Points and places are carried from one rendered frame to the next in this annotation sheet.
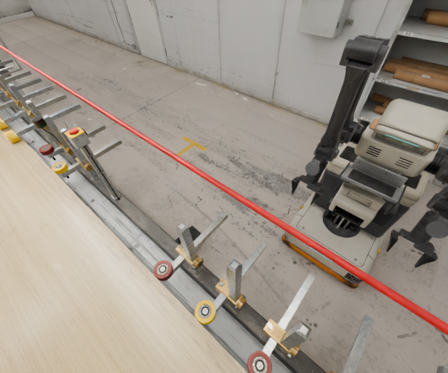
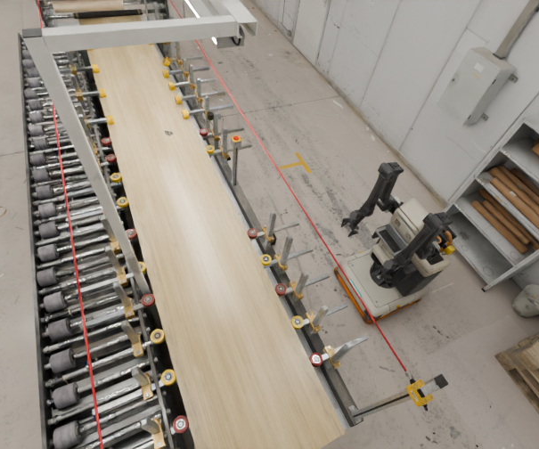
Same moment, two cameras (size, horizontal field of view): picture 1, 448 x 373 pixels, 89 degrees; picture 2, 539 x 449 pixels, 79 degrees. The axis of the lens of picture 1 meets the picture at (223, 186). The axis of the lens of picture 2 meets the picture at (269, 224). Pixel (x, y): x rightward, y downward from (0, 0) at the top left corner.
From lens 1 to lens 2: 1.49 m
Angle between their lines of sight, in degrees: 9
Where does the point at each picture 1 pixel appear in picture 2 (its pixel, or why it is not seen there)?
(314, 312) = (330, 325)
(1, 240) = (174, 181)
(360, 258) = (380, 303)
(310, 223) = (360, 265)
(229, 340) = not seen: hidden behind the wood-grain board
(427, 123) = (418, 217)
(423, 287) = (422, 352)
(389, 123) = (403, 208)
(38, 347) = (187, 237)
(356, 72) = (381, 177)
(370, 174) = (393, 236)
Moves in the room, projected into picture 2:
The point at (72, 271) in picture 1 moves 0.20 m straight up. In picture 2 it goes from (207, 212) to (206, 195)
